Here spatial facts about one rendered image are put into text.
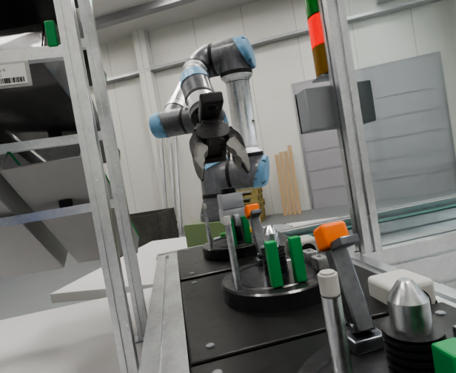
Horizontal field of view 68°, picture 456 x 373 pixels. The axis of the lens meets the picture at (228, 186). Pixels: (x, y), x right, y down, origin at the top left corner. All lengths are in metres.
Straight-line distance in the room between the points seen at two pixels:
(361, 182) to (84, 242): 0.53
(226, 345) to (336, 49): 0.46
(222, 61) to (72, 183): 0.78
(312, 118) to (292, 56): 7.96
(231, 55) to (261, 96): 7.15
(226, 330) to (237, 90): 0.97
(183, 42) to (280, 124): 3.19
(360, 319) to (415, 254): 0.39
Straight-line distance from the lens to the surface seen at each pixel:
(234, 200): 0.65
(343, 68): 0.59
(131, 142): 9.29
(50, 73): 0.54
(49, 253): 0.75
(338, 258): 0.26
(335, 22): 0.61
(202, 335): 0.36
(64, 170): 0.59
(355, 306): 0.26
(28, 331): 0.90
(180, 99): 1.04
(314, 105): 0.59
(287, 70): 8.45
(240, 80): 1.23
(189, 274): 0.57
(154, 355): 0.37
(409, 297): 0.20
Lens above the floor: 1.12
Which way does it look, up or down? 2 degrees down
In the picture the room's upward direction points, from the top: 10 degrees counter-clockwise
